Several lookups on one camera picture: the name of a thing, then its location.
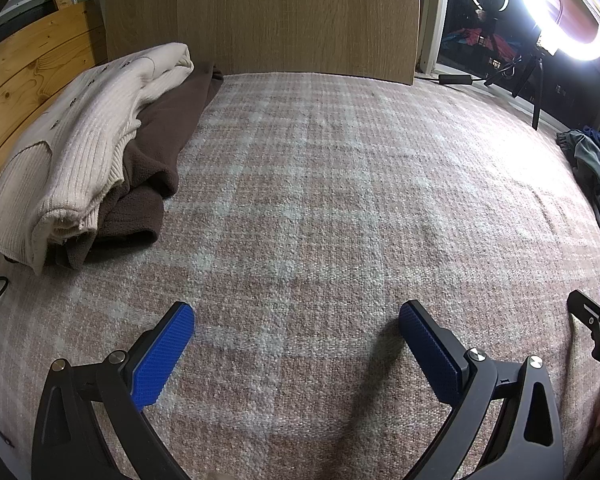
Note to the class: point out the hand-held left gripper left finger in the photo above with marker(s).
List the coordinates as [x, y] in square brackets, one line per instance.
[162, 355]

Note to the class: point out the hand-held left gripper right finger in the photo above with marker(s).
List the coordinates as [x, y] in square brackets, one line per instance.
[432, 355]

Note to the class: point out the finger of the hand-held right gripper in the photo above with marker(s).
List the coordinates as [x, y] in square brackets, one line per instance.
[585, 310]

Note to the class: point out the grey garment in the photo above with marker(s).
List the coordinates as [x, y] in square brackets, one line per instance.
[592, 160]

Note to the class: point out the plaid blanket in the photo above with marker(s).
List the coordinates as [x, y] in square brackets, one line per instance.
[330, 210]

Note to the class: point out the black tripod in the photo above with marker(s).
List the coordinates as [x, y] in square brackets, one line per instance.
[537, 100]

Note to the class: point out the cream knit sweater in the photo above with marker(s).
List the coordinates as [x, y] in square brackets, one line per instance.
[80, 150]

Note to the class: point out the brown fleece garment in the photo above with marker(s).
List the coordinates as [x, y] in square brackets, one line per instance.
[165, 130]

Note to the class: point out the black remote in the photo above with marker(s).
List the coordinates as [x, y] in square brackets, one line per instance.
[455, 79]

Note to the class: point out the light wooden wardrobe panel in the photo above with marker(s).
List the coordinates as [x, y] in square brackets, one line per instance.
[260, 15]

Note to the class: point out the white window frame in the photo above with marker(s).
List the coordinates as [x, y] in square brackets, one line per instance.
[430, 20]

